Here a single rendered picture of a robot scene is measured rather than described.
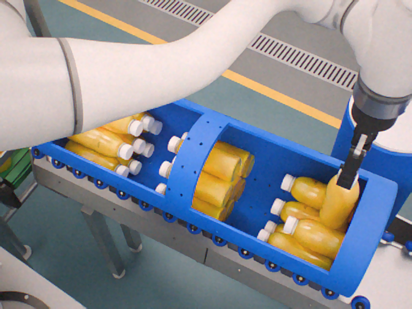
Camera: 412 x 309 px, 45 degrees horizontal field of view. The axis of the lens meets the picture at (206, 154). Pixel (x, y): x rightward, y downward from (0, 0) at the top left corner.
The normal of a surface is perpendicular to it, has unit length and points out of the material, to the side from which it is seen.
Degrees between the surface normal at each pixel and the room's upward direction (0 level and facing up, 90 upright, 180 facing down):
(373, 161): 90
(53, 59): 24
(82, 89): 53
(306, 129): 0
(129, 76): 47
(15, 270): 4
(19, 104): 59
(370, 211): 7
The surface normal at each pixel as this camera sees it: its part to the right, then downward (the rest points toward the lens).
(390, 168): -0.22, 0.81
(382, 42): -0.83, 0.43
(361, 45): -0.95, 0.26
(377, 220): -0.12, -0.40
